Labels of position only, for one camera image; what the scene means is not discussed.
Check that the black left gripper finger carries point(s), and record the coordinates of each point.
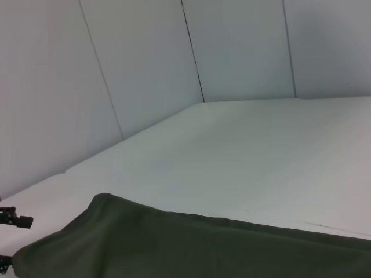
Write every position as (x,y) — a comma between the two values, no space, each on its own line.
(20,221)
(4,264)

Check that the dark green t-shirt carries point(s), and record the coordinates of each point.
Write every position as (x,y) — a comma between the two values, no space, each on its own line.
(203,249)

